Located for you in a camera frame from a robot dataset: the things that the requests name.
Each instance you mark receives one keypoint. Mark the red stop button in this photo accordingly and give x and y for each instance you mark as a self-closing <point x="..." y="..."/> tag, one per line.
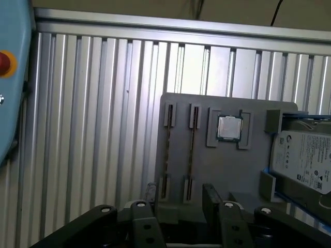
<point x="3" y="63"/>

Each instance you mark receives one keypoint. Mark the silver CPU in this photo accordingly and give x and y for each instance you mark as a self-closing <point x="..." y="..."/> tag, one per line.
<point x="229" y="128"/>

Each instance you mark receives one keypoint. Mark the black RAM stick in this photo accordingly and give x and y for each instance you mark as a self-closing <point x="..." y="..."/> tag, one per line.
<point x="193" y="144"/>
<point x="168" y="144"/>

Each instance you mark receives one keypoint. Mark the pale blue teach pendant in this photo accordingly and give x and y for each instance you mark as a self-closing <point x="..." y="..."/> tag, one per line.
<point x="13" y="116"/>

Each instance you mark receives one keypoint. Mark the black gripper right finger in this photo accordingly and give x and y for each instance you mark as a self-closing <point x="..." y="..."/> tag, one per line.
<point x="232" y="230"/>

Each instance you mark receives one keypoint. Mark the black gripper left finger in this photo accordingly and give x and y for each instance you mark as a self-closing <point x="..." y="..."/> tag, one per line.
<point x="147" y="230"/>

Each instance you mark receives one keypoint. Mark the grey parts rack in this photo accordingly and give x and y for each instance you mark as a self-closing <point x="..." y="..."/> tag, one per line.
<point x="232" y="168"/>

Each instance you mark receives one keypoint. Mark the hard disk in blue carrier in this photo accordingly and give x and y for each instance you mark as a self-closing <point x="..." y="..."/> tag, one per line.
<point x="305" y="155"/>

